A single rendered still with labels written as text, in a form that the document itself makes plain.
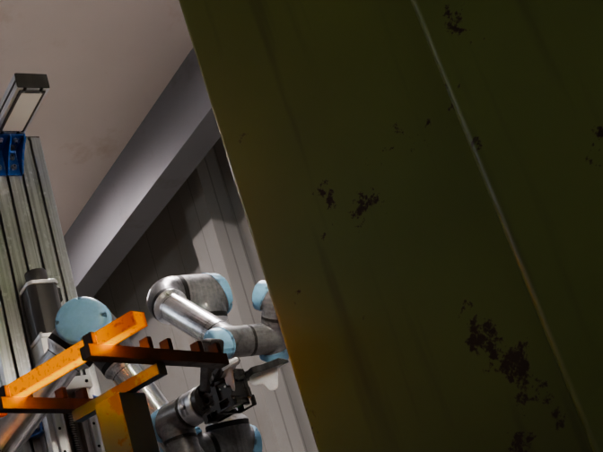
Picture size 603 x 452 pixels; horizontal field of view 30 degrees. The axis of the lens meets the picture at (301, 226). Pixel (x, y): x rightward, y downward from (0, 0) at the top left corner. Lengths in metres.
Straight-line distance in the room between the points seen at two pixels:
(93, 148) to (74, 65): 0.96
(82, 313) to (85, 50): 3.74
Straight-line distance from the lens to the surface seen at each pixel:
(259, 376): 2.41
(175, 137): 6.57
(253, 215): 1.71
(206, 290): 3.01
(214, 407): 2.41
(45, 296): 3.03
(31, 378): 1.84
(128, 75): 6.49
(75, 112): 6.71
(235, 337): 2.65
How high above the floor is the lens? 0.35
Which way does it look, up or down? 22 degrees up
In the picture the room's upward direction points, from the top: 18 degrees counter-clockwise
